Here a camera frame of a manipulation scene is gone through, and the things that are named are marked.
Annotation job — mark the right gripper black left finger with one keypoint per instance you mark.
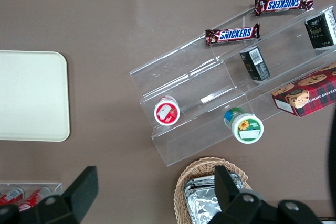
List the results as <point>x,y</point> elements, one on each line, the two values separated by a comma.
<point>78,195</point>

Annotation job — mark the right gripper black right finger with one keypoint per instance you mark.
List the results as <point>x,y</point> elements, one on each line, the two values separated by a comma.
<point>231,203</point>

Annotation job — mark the foil wrapped sandwich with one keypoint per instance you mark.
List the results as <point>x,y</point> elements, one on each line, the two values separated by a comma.
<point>200,182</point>
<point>202,208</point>

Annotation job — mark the light wicker basket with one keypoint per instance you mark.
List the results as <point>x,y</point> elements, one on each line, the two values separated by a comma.
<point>181,182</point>

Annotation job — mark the cream plastic tray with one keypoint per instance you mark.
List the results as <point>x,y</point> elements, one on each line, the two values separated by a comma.
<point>31,95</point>

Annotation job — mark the clear acrylic bottle rack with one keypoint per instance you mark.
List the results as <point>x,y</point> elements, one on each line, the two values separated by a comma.
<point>56,186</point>

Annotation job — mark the green lid sunflower cup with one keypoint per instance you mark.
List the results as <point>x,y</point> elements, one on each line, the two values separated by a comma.
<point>245,127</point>

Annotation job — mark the red lid yogurt cup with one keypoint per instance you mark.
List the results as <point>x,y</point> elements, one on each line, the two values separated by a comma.
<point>167,112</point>

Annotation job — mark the clear acrylic stepped shelf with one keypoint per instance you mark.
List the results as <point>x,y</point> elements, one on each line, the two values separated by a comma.
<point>189,77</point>

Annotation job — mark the red tartan cookie box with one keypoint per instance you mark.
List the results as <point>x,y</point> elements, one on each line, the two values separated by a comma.
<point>307,93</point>

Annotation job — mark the small black carton box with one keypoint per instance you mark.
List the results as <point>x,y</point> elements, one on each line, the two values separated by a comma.
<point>254,64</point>
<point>321,30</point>

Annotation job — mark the Snickers chocolate bar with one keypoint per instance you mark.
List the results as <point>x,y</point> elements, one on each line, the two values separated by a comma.
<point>232,34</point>
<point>283,3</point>

